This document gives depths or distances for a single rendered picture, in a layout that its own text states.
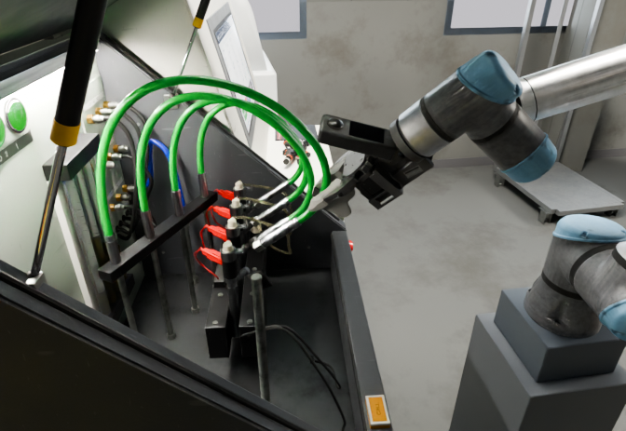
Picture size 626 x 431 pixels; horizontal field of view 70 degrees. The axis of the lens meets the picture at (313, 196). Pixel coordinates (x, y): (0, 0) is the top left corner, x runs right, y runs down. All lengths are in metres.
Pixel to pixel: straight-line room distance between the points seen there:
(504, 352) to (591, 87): 0.61
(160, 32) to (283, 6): 2.23
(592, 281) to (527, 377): 0.29
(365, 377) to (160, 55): 0.77
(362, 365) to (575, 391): 0.48
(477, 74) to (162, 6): 0.68
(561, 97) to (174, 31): 0.75
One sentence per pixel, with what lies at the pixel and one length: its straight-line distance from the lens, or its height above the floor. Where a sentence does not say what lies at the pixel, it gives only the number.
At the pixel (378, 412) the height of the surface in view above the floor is 0.96.
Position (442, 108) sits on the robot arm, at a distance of 0.62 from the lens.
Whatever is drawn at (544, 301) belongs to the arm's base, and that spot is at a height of 0.95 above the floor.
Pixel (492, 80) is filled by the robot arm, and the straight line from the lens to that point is 0.60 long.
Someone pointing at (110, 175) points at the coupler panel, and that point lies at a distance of 1.07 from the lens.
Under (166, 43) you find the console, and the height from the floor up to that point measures 1.42.
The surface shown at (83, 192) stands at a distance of 0.89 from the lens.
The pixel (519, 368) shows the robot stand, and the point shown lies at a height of 0.80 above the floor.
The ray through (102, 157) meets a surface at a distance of 0.77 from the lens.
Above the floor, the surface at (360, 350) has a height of 0.95.
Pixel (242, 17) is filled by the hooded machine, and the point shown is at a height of 1.31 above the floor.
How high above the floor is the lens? 1.58
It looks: 29 degrees down
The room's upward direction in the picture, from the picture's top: straight up
